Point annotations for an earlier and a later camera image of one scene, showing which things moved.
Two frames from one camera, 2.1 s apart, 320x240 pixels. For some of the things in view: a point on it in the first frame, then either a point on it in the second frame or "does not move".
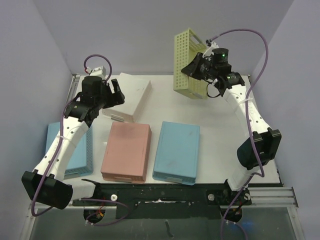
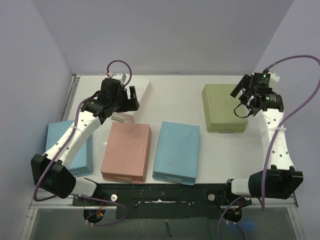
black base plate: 166,200 does not move
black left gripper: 116,98 → 130,104
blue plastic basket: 177,155 does not move
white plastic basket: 135,90 does not move
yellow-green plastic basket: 187,44 → 220,107
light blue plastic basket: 80,162 does not move
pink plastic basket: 126,154 does not move
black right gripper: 197,67 → 245,88
